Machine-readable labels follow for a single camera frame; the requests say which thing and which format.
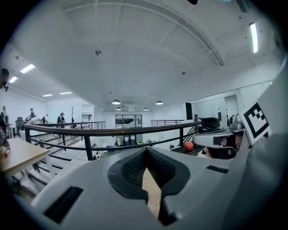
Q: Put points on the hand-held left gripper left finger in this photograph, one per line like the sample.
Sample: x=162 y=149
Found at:
x=126 y=177

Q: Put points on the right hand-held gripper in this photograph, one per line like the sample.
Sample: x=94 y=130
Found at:
x=256 y=122

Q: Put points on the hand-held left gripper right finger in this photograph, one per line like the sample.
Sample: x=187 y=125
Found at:
x=171 y=177

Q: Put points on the checkered beige flower tablecloth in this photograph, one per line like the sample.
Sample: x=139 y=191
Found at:
x=150 y=186

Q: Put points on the black box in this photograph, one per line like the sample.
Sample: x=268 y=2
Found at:
x=180 y=150

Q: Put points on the red apple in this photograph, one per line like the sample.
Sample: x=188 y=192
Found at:
x=188 y=145

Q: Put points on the person's head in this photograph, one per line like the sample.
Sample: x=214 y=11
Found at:
x=208 y=153

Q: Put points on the black office chair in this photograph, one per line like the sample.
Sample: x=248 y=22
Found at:
x=209 y=123

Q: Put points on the curved black metal railing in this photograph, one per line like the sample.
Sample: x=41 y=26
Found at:
x=101 y=131

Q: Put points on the black-framed glass door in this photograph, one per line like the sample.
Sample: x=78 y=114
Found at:
x=128 y=121

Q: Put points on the straight black metal railing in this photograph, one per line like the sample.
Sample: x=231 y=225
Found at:
x=90 y=122
x=168 y=120

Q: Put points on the black coat rack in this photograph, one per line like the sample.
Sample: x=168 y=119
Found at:
x=72 y=113

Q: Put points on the ceiling tube light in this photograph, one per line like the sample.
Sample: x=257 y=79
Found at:
x=254 y=37

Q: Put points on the ceiling light panel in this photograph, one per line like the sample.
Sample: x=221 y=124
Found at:
x=65 y=92
x=27 y=68
x=13 y=79
x=47 y=95

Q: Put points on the wooden side table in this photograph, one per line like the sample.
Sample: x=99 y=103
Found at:
x=20 y=152

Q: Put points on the grey head-worn camera rig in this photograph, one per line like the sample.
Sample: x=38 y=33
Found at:
x=207 y=137

